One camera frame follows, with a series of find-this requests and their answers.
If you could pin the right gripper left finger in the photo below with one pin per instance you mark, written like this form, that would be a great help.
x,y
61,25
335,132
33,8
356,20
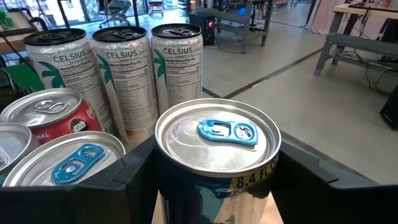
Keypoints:
x,y
77,205

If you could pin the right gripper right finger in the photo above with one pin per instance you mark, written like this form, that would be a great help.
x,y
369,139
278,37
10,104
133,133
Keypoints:
x,y
335,205

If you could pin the blue silver Red Bull can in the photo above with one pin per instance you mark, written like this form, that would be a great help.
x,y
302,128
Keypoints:
x,y
15,143
62,161
214,155

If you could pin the red Coca-Cola can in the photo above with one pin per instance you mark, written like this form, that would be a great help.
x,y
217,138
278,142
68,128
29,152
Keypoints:
x,y
53,115

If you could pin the white Celsius peach can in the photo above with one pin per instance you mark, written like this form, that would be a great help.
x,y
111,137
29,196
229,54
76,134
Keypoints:
x,y
130,81

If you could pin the white Celsius palm can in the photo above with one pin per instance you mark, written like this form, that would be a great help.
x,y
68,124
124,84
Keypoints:
x,y
68,62
180,68

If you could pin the black computer tower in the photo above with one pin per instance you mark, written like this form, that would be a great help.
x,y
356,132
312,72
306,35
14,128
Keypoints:
x,y
390,109

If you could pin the wood-topped grey desk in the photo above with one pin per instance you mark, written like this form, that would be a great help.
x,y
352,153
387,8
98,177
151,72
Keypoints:
x,y
357,40

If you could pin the pink fabric panel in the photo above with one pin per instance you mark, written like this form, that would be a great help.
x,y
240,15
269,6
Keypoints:
x,y
323,15

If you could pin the black rolling office chair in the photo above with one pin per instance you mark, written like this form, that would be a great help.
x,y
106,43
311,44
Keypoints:
x,y
116,12

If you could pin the black computer with pink light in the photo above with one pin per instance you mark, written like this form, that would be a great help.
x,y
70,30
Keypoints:
x,y
202,28

